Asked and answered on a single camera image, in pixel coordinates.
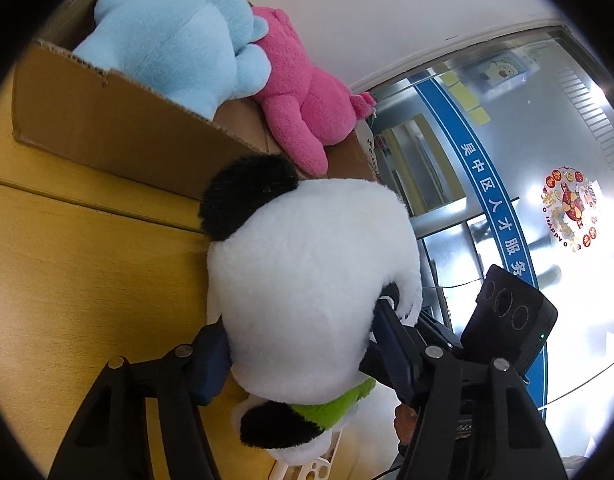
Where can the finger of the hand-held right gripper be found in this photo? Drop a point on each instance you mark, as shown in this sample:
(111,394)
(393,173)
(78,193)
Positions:
(437,332)

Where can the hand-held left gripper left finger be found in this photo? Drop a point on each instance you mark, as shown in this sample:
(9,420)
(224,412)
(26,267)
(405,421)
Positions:
(209,370)

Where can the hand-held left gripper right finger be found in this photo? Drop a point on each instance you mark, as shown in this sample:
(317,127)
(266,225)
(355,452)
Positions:
(394,355)

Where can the panda plush toy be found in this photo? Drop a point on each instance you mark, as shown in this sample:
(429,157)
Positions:
(312,270)

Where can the brown cardboard box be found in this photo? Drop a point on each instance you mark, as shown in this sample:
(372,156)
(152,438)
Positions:
(112,120)

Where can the person's right hand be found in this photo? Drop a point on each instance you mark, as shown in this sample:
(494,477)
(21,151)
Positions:
(406,427)

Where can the round colourful window sticker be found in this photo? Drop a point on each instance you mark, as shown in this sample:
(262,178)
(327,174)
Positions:
(569,205)

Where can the blue sign band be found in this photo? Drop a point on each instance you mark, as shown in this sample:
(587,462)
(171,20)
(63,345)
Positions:
(487,185)

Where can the white phone case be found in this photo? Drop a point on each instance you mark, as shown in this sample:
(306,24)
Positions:
(312,467)

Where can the yellow sticky note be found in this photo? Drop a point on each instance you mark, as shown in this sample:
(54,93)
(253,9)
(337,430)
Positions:
(466,97)
(450,79)
(480,116)

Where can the cartoon bear poster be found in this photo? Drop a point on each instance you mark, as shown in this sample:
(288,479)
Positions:
(504,70)

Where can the hot pink plush toy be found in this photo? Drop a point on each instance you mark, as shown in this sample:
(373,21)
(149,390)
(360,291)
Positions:
(297,85)

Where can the light blue plush toy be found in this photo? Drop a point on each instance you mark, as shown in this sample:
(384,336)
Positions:
(177,35)

